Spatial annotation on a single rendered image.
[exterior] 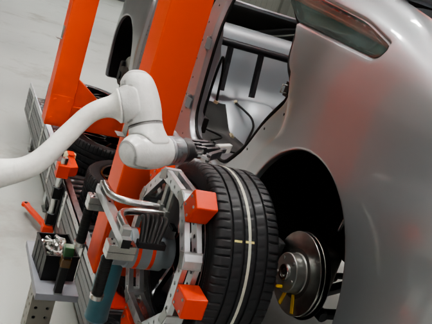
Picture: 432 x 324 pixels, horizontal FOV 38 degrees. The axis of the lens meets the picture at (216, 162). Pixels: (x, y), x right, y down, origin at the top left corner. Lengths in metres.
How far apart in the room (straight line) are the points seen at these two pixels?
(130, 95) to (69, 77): 2.52
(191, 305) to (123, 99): 0.64
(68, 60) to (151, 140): 2.55
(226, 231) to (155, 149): 0.37
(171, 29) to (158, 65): 0.14
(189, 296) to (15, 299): 1.59
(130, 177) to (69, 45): 1.93
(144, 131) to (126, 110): 0.08
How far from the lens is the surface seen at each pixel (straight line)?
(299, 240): 2.40
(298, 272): 2.32
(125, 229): 1.90
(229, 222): 1.96
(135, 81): 1.81
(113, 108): 1.81
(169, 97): 2.39
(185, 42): 2.35
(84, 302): 3.00
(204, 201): 1.91
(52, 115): 4.35
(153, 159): 1.77
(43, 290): 2.59
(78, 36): 4.25
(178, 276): 1.95
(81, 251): 3.15
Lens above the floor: 1.78
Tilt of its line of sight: 16 degrees down
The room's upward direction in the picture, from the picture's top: 18 degrees clockwise
